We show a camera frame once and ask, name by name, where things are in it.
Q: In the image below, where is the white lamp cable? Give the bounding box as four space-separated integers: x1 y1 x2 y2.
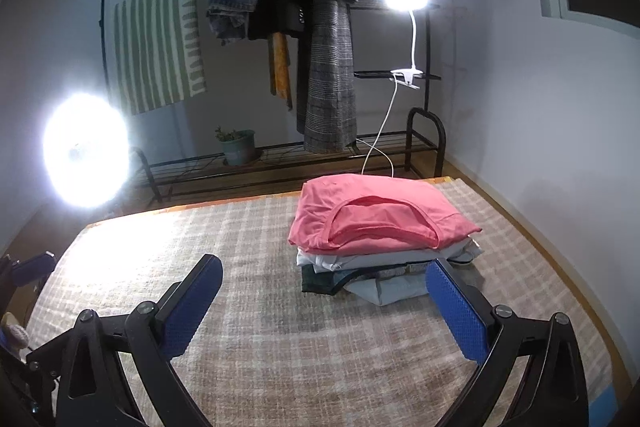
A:
354 74 402 178

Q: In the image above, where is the orange hanging scarf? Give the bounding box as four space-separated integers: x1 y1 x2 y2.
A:
267 32 293 110

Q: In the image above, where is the plaid bed cover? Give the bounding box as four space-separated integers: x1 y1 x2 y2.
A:
24 175 622 427

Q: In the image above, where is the green striped wall hanging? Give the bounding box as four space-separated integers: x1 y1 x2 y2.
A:
104 0 206 115

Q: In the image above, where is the pink t-shirt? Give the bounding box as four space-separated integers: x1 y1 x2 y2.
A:
288 173 480 257

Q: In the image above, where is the grey plaid hanging coat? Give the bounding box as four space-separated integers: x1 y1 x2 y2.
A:
296 0 358 154

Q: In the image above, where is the green potted plant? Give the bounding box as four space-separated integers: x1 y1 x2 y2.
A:
215 127 259 167

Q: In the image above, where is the light grey folded garment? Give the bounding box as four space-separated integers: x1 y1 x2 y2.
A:
296 237 483 273

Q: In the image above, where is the black metal clothes rack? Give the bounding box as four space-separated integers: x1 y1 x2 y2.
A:
99 0 446 207

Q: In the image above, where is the pale blue folded garment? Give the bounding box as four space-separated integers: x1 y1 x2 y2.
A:
344 273 428 307

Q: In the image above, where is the dark green folded garment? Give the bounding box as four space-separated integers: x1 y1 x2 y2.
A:
300 262 428 296

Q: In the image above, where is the round ring light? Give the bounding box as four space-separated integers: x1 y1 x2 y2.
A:
42 92 130 209

